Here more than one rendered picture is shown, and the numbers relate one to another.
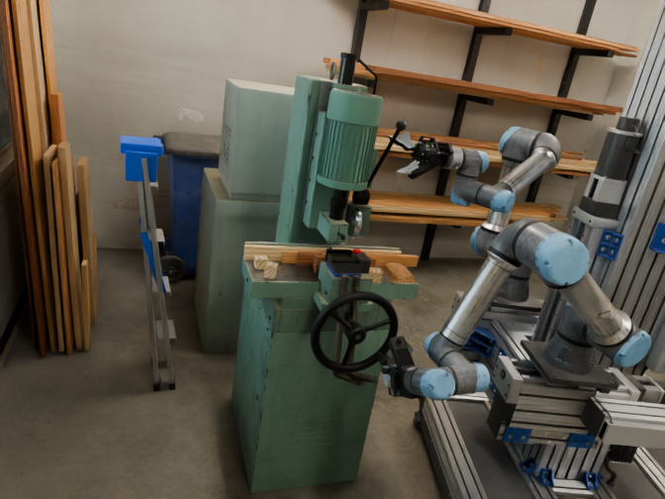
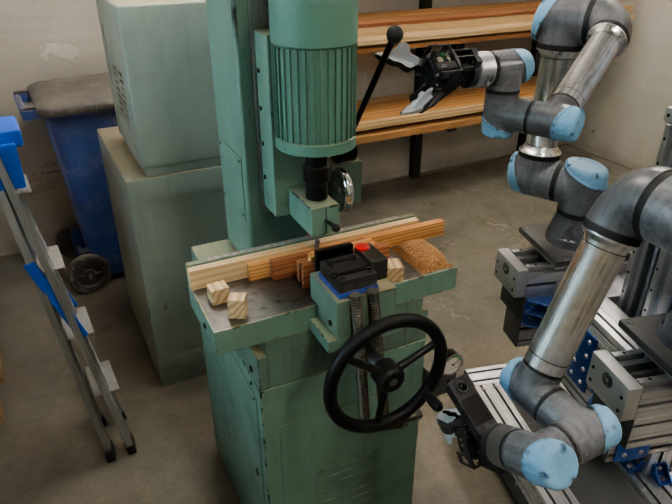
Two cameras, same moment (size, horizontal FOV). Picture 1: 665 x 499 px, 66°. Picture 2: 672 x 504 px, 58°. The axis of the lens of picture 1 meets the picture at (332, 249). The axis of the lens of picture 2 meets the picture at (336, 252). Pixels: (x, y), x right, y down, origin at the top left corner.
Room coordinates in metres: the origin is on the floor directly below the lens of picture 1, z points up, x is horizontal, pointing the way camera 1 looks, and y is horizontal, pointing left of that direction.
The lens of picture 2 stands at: (0.47, 0.08, 1.63)
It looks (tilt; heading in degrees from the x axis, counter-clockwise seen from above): 29 degrees down; 355
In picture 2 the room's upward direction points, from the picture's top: straight up
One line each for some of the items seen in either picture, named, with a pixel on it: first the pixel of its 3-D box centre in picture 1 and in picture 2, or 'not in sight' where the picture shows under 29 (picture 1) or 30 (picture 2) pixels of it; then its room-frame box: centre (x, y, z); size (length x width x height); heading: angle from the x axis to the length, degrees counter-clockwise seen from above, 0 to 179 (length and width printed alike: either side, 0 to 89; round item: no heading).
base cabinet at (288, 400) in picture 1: (299, 369); (303, 402); (1.85, 0.05, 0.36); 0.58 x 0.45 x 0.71; 21
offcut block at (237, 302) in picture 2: (270, 269); (237, 305); (1.54, 0.19, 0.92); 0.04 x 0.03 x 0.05; 83
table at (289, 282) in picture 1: (333, 283); (334, 295); (1.64, -0.03, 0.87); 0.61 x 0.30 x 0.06; 111
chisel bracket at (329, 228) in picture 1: (332, 229); (314, 212); (1.76, 0.01, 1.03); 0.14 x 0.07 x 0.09; 21
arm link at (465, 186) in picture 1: (467, 190); (506, 113); (1.79, -0.43, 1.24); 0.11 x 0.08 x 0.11; 47
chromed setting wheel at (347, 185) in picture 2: (353, 222); (340, 189); (1.91, -0.06, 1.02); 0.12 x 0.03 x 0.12; 21
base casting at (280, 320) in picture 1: (313, 283); (299, 289); (1.86, 0.05, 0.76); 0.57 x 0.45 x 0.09; 21
